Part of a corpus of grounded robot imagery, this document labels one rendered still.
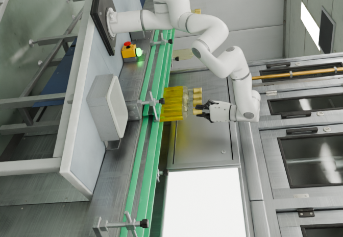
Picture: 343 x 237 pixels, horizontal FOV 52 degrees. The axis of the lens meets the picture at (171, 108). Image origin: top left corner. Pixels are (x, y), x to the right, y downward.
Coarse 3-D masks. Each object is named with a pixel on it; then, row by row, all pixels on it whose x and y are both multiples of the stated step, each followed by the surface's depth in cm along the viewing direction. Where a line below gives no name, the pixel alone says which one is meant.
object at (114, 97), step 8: (112, 80) 144; (112, 88) 152; (120, 88) 152; (112, 96) 154; (120, 96) 154; (112, 104) 156; (120, 104) 157; (112, 112) 139; (120, 112) 159; (120, 120) 157; (120, 128) 152; (120, 136) 147
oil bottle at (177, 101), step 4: (168, 100) 180; (172, 100) 180; (176, 100) 179; (180, 100) 179; (184, 100) 178; (164, 104) 178; (168, 104) 178; (172, 104) 177; (176, 104) 177; (180, 104) 177; (184, 104) 177
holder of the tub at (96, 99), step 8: (96, 80) 146; (104, 80) 145; (96, 88) 141; (104, 88) 140; (88, 96) 137; (96, 96) 136; (104, 96) 135; (88, 104) 138; (96, 104) 138; (104, 104) 137; (96, 112) 140; (104, 112) 140; (96, 120) 142; (104, 120) 142; (112, 120) 142; (96, 128) 145; (104, 128) 145; (112, 128) 144; (104, 136) 147; (112, 136) 147; (112, 144) 154
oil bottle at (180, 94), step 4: (176, 92) 185; (180, 92) 185; (184, 92) 184; (164, 96) 184; (168, 96) 184; (172, 96) 183; (176, 96) 183; (180, 96) 182; (184, 96) 182; (188, 100) 184
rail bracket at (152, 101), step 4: (152, 96) 158; (140, 100) 160; (152, 100) 159; (156, 100) 159; (160, 100) 158; (164, 100) 160; (140, 104) 160; (144, 104) 160; (152, 104) 159; (156, 116) 164; (156, 120) 165
